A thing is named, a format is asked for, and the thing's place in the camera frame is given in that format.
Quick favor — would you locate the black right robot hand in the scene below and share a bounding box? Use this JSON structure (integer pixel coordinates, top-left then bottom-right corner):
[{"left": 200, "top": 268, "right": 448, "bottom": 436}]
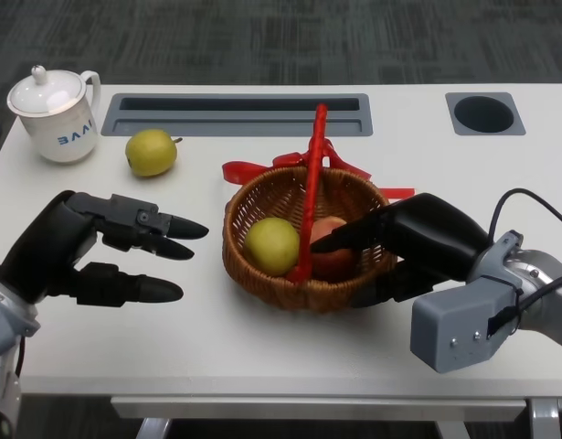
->
[{"left": 310, "top": 192, "right": 490, "bottom": 310}]

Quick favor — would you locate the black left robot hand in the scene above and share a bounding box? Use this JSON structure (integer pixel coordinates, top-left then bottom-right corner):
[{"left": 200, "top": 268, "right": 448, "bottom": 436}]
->
[{"left": 0, "top": 190, "right": 211, "bottom": 307}]

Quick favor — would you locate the red apple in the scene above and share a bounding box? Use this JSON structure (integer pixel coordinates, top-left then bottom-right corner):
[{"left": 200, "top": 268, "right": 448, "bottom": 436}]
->
[{"left": 307, "top": 216, "right": 357, "bottom": 280}]

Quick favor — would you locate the wicker basket with red handle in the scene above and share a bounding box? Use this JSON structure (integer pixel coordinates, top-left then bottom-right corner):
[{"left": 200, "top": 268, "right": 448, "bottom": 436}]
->
[{"left": 222, "top": 103, "right": 398, "bottom": 315}]

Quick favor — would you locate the yellow-green apple with stem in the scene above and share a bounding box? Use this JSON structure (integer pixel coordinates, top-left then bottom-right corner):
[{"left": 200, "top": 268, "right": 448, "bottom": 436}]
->
[{"left": 125, "top": 129, "right": 184, "bottom": 177}]

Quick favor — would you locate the yellow-green apple without stem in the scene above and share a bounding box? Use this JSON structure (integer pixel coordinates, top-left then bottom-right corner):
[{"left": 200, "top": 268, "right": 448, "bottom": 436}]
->
[{"left": 242, "top": 217, "right": 302, "bottom": 277}]

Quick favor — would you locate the white lidded mug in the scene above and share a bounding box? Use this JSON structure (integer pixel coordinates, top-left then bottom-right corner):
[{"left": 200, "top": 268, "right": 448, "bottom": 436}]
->
[{"left": 6, "top": 64, "right": 102, "bottom": 165}]

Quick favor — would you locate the white table leg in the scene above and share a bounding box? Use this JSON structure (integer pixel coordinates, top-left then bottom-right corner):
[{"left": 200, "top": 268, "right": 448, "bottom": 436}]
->
[
  {"left": 526, "top": 397, "right": 562, "bottom": 439},
  {"left": 136, "top": 418, "right": 172, "bottom": 439}
]

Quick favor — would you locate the white table apron bar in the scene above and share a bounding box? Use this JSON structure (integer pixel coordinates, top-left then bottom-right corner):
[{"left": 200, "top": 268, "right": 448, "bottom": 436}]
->
[{"left": 110, "top": 396, "right": 528, "bottom": 424}]

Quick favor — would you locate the dark left wrist cable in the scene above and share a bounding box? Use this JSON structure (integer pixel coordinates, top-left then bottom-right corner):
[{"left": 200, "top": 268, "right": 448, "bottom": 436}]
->
[{"left": 15, "top": 336, "right": 28, "bottom": 380}]

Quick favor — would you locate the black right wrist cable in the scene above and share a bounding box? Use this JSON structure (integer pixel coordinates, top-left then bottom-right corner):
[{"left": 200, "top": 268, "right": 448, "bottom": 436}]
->
[{"left": 488, "top": 187, "right": 562, "bottom": 337}]

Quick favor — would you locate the grey round cable grommet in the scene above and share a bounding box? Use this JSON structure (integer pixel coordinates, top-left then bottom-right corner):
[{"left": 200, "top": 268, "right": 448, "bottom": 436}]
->
[{"left": 444, "top": 91, "right": 527, "bottom": 137}]

